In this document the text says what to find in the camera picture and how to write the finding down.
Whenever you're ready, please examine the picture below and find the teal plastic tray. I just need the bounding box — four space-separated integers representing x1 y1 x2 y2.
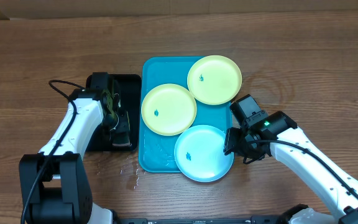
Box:
139 56 232 173

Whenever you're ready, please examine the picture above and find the light blue plate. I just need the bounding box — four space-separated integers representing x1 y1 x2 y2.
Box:
174 125 234 182

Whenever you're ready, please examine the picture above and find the black plastic tray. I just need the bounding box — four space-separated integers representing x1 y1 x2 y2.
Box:
86 73 142 151

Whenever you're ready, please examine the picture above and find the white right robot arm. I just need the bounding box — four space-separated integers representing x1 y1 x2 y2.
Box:
224 111 358 223

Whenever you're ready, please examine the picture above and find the yellow plate rear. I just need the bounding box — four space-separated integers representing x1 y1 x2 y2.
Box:
187 55 242 105

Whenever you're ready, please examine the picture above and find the yellow plate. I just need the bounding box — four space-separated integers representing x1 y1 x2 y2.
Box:
141 83 197 136
187 55 242 105

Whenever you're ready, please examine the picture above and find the yellow plate front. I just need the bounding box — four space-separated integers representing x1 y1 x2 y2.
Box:
141 83 197 136

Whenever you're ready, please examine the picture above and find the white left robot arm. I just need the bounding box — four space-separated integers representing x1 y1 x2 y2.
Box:
19 74 139 223

